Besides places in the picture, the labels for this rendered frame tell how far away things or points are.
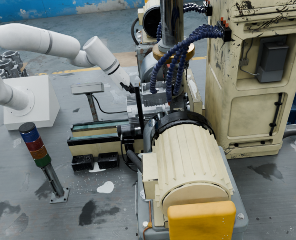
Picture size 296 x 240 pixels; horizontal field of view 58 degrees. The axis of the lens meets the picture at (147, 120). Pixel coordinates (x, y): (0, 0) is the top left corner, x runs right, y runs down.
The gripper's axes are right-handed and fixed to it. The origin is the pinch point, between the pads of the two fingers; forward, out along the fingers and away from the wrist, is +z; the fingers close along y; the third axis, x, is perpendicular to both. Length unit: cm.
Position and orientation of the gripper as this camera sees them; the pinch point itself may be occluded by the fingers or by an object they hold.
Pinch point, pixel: (133, 91)
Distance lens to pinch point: 134.1
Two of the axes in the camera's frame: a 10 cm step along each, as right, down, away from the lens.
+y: 0.4, 6.2, -7.9
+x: 8.1, -4.8, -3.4
